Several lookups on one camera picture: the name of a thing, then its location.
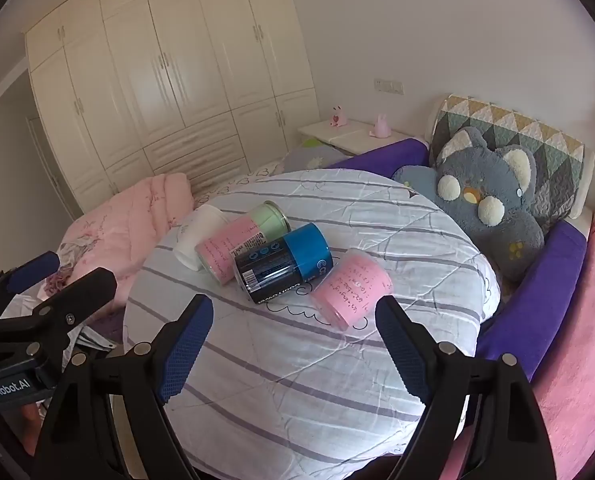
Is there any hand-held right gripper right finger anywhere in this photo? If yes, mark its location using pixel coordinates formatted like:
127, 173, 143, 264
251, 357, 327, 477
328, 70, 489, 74
375, 295, 558, 480

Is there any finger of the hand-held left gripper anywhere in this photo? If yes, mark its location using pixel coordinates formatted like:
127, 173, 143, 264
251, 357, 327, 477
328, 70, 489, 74
0, 267, 119, 362
0, 251, 61, 312

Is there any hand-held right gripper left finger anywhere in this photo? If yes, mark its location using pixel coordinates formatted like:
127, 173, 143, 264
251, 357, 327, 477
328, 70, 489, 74
32, 294, 214, 480

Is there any pink cup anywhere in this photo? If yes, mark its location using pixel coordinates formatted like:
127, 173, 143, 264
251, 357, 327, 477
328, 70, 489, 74
310, 248, 394, 332

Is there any white cup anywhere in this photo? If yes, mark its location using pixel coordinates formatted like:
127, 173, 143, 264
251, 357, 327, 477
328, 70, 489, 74
172, 204, 228, 272

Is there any white striped quilt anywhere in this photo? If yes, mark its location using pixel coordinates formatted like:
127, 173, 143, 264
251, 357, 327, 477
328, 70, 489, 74
122, 167, 501, 479

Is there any pink floral blanket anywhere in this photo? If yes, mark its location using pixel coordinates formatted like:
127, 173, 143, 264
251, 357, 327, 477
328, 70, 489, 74
60, 172, 196, 282

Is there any pink and green can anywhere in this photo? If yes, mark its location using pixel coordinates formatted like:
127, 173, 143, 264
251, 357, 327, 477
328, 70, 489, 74
195, 201, 291, 287

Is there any blue and black can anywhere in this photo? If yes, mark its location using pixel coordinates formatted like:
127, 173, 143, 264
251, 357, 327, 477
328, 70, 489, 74
234, 223, 334, 306

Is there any purple bed bumper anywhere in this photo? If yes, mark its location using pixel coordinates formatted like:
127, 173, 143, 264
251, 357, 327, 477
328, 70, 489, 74
327, 137, 588, 381

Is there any pink fleece blanket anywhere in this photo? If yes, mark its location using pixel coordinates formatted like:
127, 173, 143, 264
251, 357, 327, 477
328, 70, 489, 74
447, 215, 595, 480

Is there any heart print bed sheet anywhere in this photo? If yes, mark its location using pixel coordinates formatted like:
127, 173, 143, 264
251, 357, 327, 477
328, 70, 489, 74
192, 160, 288, 211

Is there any grey plush toy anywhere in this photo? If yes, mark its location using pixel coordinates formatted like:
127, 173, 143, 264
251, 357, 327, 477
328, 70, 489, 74
392, 126, 545, 283

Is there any grey flower pillow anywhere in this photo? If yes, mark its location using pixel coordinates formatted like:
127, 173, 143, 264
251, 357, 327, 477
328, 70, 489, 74
282, 144, 348, 172

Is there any white nightstand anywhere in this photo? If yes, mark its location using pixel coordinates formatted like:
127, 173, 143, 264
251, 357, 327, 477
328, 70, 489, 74
297, 119, 425, 157

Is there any cream wardrobe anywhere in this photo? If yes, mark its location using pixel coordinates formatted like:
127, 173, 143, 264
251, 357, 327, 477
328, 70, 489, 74
25, 0, 321, 216

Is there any patchwork triangle pillow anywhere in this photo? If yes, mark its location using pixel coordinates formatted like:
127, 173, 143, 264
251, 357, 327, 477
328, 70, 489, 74
430, 94, 595, 221

